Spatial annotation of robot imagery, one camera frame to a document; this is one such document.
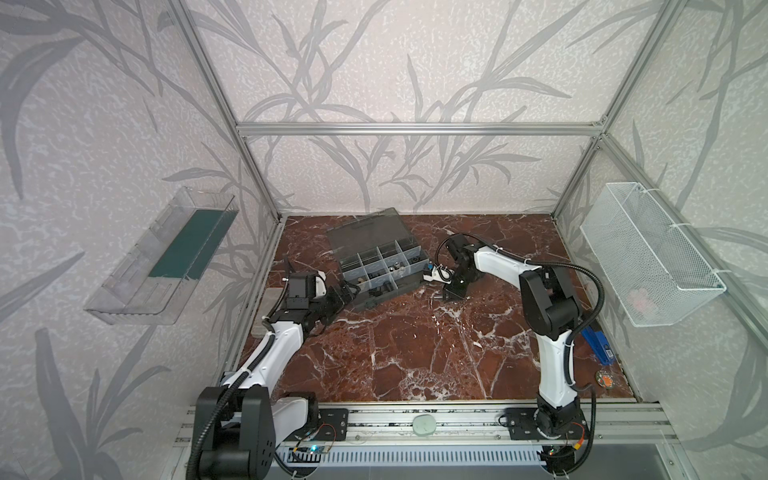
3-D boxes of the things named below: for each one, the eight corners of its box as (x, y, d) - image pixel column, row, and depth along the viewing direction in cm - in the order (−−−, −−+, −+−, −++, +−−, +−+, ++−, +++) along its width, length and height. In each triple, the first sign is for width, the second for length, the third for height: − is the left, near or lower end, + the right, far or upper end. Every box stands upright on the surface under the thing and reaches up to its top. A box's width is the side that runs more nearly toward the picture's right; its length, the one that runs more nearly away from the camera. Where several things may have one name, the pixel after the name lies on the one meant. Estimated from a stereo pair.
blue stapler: (596, 364, 86) (603, 359, 82) (583, 332, 92) (589, 326, 88) (608, 364, 86) (616, 360, 82) (594, 332, 92) (601, 326, 89)
